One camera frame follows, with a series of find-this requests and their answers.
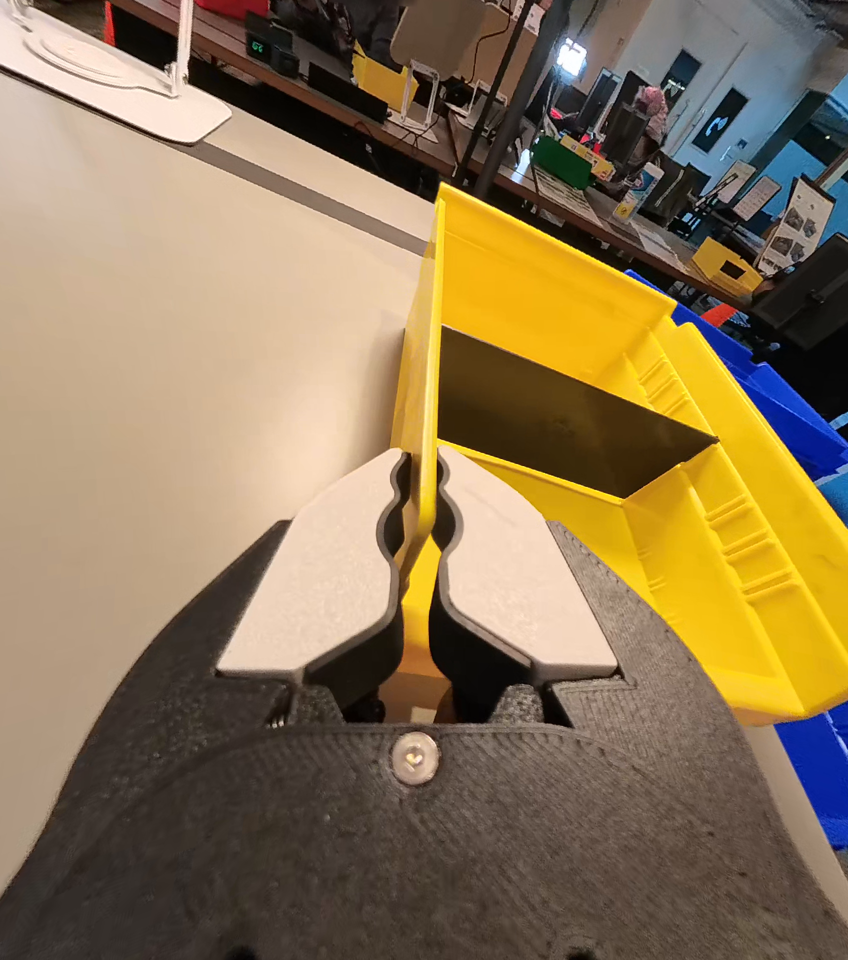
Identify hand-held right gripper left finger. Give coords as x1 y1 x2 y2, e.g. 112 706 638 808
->
214 446 413 687

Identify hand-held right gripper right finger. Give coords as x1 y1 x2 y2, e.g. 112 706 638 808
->
429 446 620 687

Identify yellow plastic bin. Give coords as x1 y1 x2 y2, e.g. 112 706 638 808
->
379 183 848 724

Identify black divider panel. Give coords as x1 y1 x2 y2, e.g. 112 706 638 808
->
436 327 721 505

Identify yellow box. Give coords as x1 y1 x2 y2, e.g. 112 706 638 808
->
691 237 767 298

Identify black monitor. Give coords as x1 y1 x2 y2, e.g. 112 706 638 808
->
751 233 848 424

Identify wooden work table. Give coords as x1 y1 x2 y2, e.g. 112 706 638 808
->
109 0 763 309

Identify black metal pole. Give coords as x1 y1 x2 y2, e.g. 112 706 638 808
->
469 0 571 196

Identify yellow and black boxes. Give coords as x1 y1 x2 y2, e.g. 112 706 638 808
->
352 42 415 115

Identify black box with green display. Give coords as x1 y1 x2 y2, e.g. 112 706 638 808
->
244 12 302 79

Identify instruction sheet on stand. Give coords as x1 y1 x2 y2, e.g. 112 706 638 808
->
0 0 233 147

